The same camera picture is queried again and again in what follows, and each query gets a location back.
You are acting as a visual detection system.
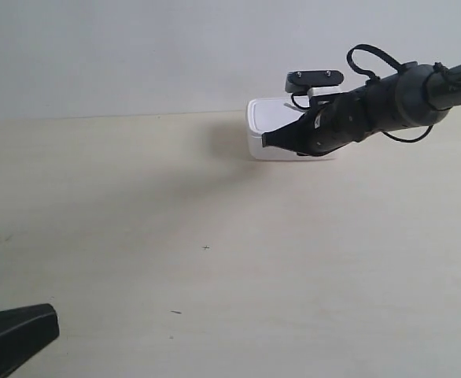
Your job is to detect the white zip tie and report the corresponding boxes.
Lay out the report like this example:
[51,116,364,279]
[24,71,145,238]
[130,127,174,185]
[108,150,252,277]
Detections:
[283,102,307,113]

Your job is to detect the black right camera cable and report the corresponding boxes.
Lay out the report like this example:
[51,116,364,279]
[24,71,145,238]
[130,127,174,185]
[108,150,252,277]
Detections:
[346,43,436,143]

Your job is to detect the white lidded plastic container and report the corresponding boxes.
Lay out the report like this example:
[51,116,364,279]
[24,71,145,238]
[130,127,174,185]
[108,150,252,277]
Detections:
[245,98,341,161]

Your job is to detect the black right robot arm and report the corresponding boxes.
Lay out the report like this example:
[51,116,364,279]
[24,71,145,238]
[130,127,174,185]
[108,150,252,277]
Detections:
[261,63,461,158]

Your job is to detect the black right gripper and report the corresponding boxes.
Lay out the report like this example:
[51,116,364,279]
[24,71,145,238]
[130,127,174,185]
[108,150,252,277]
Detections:
[261,88,372,157]

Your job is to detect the black grey right wrist camera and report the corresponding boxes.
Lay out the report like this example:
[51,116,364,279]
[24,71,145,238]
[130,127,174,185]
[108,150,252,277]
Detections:
[285,70,345,97]

